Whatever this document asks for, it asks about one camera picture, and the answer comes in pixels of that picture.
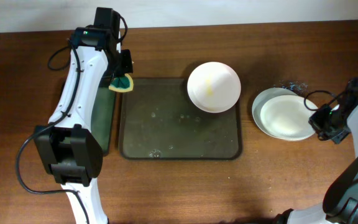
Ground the green yellow sponge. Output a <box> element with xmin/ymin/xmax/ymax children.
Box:
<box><xmin>108</xmin><ymin>73</ymin><xmax>134</xmax><ymax>93</ymax></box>

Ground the white plate with yellow stain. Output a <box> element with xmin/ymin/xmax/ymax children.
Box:
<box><xmin>260</xmin><ymin>95</ymin><xmax>315</xmax><ymax>141</ymax></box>

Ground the light grey plate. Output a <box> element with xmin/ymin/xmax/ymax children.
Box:
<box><xmin>252</xmin><ymin>88</ymin><xmax>296</xmax><ymax>137</ymax></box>

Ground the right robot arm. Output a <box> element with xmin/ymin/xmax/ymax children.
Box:
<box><xmin>272</xmin><ymin>77</ymin><xmax>358</xmax><ymax>224</ymax></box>

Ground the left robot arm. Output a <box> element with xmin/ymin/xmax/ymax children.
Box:
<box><xmin>34</xmin><ymin>7</ymin><xmax>134</xmax><ymax>223</ymax></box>

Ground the small dark green tray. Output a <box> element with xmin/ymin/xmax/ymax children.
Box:
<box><xmin>59</xmin><ymin>77</ymin><xmax>117</xmax><ymax>156</ymax></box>

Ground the large brown tray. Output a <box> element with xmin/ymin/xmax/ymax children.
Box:
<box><xmin>118</xmin><ymin>78</ymin><xmax>243</xmax><ymax>161</ymax></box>

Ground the pinkish white plate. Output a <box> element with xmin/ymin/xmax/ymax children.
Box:
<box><xmin>186</xmin><ymin>62</ymin><xmax>241</xmax><ymax>113</ymax></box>

